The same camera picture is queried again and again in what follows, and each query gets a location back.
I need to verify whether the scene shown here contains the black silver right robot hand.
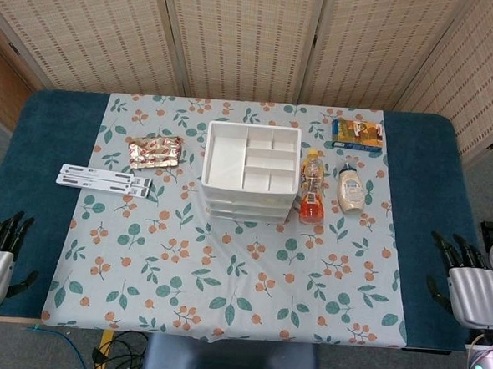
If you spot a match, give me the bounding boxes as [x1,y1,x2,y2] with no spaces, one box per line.
[424,230,493,332]

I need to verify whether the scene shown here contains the white toothbrush box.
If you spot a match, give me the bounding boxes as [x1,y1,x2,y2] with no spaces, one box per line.
[55,172,150,200]
[60,163,155,188]

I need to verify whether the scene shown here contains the woven bamboo screen panel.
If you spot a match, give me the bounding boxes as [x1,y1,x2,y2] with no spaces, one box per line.
[0,0,191,100]
[153,0,330,106]
[299,0,470,118]
[389,0,493,169]

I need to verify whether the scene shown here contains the yellow blue snack box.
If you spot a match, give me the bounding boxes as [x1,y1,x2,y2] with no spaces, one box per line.
[330,117,386,154]

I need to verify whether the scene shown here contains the white drawer organizer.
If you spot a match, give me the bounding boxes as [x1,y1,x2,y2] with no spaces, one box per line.
[196,119,303,226]

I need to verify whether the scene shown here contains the dark blue table cover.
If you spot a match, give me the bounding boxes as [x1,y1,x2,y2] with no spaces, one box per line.
[0,86,493,355]

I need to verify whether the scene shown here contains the black floor cables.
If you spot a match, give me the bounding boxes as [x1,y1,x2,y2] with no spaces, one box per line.
[90,328,150,369]

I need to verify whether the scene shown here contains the clear plastic storage box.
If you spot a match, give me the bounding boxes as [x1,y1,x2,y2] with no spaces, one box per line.
[203,186,294,205]

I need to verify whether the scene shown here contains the brown wooden door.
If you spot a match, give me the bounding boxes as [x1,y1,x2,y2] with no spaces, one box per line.
[0,31,38,133]

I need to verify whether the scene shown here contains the blue padded chair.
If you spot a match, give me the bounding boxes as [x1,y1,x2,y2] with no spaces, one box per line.
[140,331,324,369]

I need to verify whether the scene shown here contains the orange drink bottle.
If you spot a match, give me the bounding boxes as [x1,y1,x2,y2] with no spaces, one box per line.
[296,148,331,227]

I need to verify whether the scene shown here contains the floral printed tablecloth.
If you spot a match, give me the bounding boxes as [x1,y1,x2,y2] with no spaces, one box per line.
[39,88,422,354]

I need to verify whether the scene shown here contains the beige sauce squeeze bottle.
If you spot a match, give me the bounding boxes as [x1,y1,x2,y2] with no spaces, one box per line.
[335,154,370,216]

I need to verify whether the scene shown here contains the gold foil snack bag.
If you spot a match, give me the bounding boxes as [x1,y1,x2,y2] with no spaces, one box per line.
[125,133,183,174]

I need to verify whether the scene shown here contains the blue floor cable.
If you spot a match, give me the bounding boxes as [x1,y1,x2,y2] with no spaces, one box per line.
[23,323,92,369]

